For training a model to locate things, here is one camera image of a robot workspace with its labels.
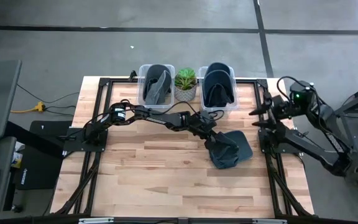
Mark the black aluminium table frame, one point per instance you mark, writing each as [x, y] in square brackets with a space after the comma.
[103, 82]

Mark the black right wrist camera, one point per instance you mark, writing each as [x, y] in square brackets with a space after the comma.
[279, 101]

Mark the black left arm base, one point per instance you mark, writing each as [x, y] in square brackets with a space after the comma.
[73, 144]

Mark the green plant in patterned pot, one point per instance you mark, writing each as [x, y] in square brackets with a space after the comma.
[185, 81]

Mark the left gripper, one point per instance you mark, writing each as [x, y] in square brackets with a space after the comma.
[205, 123]

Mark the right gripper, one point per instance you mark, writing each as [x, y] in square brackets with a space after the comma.
[275, 110]

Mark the light grey cap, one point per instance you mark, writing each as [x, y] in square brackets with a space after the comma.
[158, 93]

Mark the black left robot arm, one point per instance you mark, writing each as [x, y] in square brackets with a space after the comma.
[163, 119]

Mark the black caster wheel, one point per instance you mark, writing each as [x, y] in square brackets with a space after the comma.
[16, 208]

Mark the silver metal bracket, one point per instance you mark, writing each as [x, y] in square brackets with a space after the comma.
[96, 220]
[269, 221]

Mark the small black clamp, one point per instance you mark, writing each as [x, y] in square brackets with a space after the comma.
[132, 75]

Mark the grey-blue denim jeans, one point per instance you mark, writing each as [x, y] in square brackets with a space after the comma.
[154, 74]

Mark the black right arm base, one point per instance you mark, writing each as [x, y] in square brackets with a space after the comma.
[264, 146]

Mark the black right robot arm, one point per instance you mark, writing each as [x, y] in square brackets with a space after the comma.
[306, 143]

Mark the white and yellow packet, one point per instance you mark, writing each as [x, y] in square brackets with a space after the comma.
[17, 157]

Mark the clear plastic bin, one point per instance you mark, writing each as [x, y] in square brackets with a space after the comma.
[201, 93]
[141, 93]

